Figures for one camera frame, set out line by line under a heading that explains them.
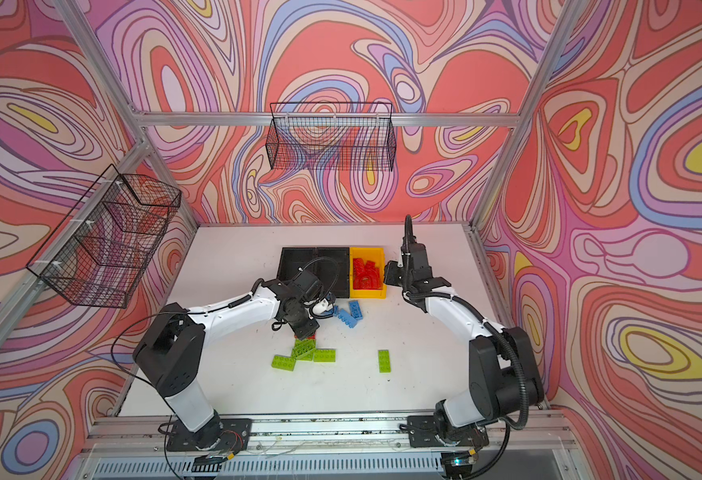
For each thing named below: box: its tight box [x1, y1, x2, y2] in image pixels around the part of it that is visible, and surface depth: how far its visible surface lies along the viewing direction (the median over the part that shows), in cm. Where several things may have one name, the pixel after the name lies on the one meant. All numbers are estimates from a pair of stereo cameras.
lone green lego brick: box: [378, 349, 391, 374], surface depth 87 cm
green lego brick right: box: [313, 349, 337, 363], surface depth 87 cm
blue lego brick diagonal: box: [338, 308, 358, 329], surface depth 95 cm
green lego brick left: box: [271, 354, 296, 371], surface depth 86 cm
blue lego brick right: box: [349, 300, 363, 320], surface depth 97 cm
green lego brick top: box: [291, 339, 317, 361], surface depth 86 cm
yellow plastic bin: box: [349, 247, 387, 299], surface depth 100 cm
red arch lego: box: [353, 258, 382, 290], surface depth 101 cm
